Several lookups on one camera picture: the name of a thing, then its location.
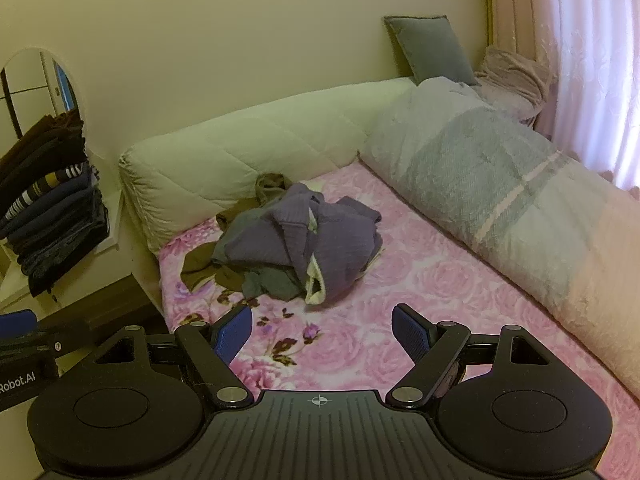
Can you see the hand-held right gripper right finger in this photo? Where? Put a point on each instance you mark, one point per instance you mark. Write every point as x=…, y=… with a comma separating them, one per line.
x=410, y=332

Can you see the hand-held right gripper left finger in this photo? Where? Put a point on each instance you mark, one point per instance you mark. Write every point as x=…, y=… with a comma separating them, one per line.
x=234, y=332

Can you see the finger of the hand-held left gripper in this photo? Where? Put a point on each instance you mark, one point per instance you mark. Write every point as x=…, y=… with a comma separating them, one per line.
x=15, y=324
x=60, y=345

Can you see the purple knit sweater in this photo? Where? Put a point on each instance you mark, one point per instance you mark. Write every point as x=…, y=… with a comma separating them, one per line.
x=335, y=245

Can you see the stack of dark folded clothes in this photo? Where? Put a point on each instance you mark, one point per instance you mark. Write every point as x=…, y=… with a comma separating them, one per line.
x=50, y=210

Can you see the pink floral blanket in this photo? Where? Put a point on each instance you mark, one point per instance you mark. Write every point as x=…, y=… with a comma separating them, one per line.
x=400, y=280

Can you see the grey garment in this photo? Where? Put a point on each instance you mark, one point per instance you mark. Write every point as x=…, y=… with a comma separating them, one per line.
x=272, y=282

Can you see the olive brown garment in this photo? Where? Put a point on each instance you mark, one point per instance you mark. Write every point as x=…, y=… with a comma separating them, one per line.
x=200, y=262

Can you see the grey and cream duvet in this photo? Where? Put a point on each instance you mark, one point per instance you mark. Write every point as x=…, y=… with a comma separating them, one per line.
x=475, y=170

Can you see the cream quilted headboard cushion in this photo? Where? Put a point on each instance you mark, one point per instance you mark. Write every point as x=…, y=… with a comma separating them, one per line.
x=225, y=150

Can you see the arched mirror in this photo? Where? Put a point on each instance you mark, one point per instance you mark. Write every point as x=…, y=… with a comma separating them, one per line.
x=30, y=80

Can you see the pink crumpled cloth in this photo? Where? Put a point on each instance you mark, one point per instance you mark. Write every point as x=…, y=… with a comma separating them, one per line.
x=510, y=75

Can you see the grey pillow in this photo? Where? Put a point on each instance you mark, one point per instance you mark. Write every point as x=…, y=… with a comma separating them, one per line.
x=430, y=45

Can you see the white sheer curtain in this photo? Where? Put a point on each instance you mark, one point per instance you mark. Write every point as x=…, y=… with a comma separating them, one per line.
x=600, y=60

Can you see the pink drape curtain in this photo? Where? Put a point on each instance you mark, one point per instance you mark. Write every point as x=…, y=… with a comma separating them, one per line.
x=515, y=5

